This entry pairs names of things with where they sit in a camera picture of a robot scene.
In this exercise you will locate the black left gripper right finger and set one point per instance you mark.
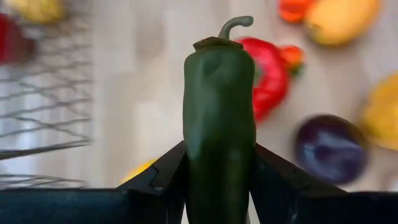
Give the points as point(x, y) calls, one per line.
point(280, 186)

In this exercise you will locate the red bell pepper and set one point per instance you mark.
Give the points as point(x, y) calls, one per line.
point(270, 84)

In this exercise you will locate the orange carrot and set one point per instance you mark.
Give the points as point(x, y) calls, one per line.
point(292, 9)

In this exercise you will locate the red fruit with green stem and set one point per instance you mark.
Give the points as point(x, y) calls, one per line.
point(12, 40)

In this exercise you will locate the small red tomato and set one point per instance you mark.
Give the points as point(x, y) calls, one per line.
point(290, 57)

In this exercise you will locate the yellow bell pepper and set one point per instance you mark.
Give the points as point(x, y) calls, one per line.
point(384, 115)

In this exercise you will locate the orange-yellow citrus fruit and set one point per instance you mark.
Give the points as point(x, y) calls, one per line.
point(342, 18)

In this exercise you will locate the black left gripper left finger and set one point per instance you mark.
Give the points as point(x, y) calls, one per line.
point(161, 180)

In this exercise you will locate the round purple eggplant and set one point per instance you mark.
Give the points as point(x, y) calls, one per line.
point(331, 151)

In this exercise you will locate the dark green poblano pepper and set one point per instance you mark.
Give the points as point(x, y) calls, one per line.
point(217, 109)

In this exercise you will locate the yellow lemon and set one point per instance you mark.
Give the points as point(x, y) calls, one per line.
point(136, 170)
point(37, 9)

